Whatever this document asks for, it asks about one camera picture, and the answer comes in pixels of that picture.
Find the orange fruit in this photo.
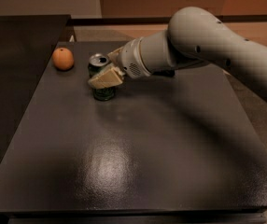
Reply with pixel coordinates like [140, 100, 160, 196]
[51, 48, 74, 71]

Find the green soda can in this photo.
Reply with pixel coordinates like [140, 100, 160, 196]
[88, 53, 116, 101]

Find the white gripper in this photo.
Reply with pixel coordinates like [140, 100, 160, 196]
[88, 37, 151, 89]

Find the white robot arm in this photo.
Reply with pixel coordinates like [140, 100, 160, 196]
[89, 7, 267, 102]

